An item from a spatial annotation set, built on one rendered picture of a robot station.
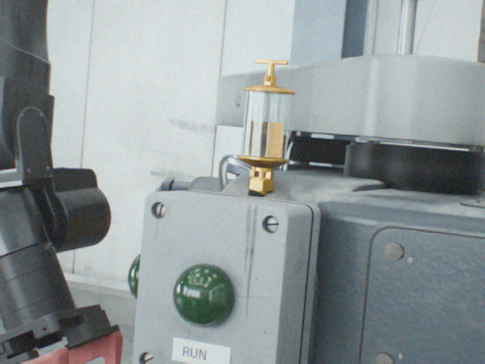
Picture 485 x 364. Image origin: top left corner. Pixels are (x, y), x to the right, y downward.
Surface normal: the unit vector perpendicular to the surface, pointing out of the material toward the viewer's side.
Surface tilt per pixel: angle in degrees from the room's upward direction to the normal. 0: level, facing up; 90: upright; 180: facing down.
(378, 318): 90
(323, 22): 90
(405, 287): 90
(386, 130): 90
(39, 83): 80
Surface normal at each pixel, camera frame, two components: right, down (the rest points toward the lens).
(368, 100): -0.86, -0.05
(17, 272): -0.01, -0.14
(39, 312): 0.22, -0.23
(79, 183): 0.86, -0.09
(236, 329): -0.41, 0.01
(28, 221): 0.62, -0.35
